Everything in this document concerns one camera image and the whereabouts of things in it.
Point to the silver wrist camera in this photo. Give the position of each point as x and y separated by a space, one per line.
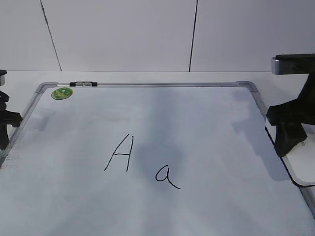
2 77
287 64

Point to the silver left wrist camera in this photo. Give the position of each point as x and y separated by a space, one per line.
2 77

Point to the black hanging clip on frame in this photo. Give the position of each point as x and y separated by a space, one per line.
83 84

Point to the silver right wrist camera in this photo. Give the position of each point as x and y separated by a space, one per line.
287 64

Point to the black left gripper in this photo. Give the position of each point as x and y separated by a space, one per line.
7 118

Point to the white whiteboard eraser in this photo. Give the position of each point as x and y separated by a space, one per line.
300 161

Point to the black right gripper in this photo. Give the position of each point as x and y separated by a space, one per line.
288 118

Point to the round green magnet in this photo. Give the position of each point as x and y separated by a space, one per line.
62 93

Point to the whiteboard with aluminium frame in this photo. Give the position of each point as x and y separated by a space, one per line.
148 160

